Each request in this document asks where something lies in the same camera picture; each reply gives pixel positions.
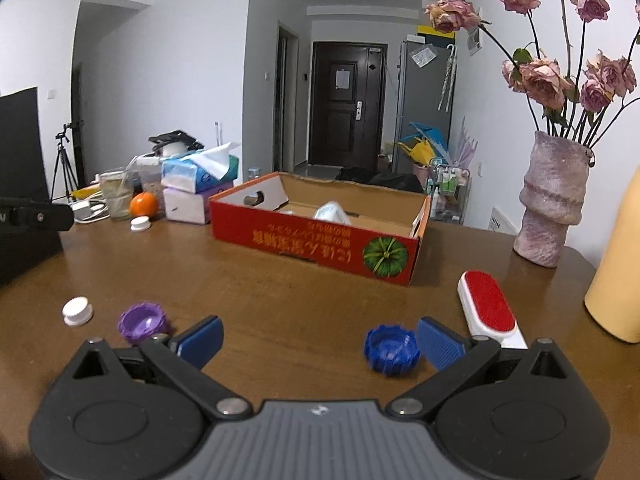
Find red cardboard box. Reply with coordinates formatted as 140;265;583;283
209;171;432;287

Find red and white lint brush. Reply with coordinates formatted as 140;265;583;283
457;270;529;351

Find wire cart with bottles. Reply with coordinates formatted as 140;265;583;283
427;157;471;223

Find black camera tripod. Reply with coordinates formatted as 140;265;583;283
51;124;83;201

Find clear glass cup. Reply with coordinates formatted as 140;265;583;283
98;167;135;221

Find black paper bag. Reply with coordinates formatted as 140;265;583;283
0;86;64;287

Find purple tissue pack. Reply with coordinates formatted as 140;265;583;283
163;187;235;225

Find clear container of nuts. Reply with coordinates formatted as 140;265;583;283
135;156;168;201

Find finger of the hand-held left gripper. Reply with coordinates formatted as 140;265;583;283
12;199;75;233

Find dark side door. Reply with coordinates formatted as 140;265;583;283
274;20;301;173

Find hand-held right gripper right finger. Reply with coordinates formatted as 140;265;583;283
387;316;576;421

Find white wall socket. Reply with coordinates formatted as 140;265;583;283
490;207;516;235

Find orange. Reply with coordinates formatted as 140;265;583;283
129;192;160;218

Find purple bottle cap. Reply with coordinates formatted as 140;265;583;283
117;301;173;346

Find bunch of dried pink roses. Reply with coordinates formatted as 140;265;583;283
425;0;640;148

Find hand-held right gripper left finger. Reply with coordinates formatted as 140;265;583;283
60;315;253;421

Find yellow thermos jug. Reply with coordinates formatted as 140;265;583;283
584;165;640;345

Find grey refrigerator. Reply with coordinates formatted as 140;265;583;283
392;40;457;173

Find small white bottle cap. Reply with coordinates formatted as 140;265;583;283
62;296;94;327

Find dark entrance door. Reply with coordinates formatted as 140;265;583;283
307;41;390;167

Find white folded umbrella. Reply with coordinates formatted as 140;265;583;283
437;44;458;112

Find blue tissue pack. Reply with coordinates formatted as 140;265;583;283
161;142;240;195

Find pink ceramic vase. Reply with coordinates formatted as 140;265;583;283
513;131;596;268

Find white charging cables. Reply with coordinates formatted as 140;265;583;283
72;199;110;224

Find blue bottle cap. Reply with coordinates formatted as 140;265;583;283
363;324;422;376

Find clear drinking straw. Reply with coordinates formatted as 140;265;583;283
116;156;141;202

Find clear cotton swab box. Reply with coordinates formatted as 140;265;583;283
312;201;353;226

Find yellow and black box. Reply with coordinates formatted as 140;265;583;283
417;24;457;41

